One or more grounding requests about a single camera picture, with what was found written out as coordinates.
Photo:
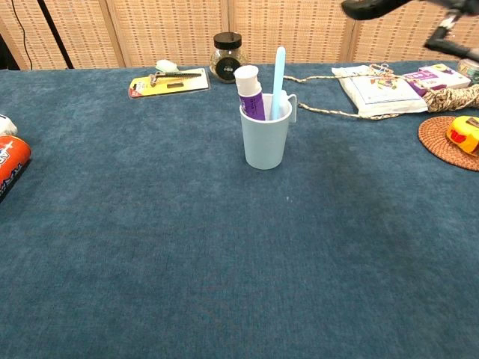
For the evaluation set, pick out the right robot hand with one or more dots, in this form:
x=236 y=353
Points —
x=366 y=9

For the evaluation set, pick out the light blue toothbrush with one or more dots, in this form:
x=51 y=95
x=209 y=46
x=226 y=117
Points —
x=278 y=82

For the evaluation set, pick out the purple toothpaste tube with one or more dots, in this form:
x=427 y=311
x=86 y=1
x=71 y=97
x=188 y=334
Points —
x=249 y=89

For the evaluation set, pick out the bamboo folding screen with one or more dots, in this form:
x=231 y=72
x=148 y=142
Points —
x=299 y=30

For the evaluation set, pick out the white printed snack bag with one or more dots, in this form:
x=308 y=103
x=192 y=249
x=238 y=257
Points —
x=381 y=93

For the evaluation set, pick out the purple and white small box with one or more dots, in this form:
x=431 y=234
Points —
x=421 y=82

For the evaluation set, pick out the white box with purple print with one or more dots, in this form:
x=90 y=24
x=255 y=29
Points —
x=445 y=76

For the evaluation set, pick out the clear round plastic container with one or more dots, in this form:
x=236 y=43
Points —
x=470 y=71

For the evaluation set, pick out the brown woven coaster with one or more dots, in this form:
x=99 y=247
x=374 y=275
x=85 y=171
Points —
x=434 y=138

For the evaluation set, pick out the glass jar with black lid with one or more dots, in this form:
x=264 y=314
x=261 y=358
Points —
x=226 y=56

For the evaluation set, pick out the yellow tape measure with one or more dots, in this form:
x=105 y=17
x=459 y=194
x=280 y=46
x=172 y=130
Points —
x=464 y=136

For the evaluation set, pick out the razor in yellow blister pack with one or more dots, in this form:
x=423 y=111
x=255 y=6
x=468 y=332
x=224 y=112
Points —
x=179 y=88

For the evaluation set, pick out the small mint green case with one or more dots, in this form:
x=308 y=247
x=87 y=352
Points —
x=166 y=66

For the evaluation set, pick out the blue table cloth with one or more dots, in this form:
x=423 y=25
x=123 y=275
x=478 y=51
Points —
x=224 y=261

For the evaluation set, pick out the black tripod stand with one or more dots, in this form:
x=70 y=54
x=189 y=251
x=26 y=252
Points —
x=56 y=37

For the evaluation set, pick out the white labelled tea bottle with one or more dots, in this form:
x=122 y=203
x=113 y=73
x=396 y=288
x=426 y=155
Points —
x=6 y=125

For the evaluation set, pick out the orange soda can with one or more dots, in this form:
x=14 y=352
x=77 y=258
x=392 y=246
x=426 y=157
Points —
x=11 y=161

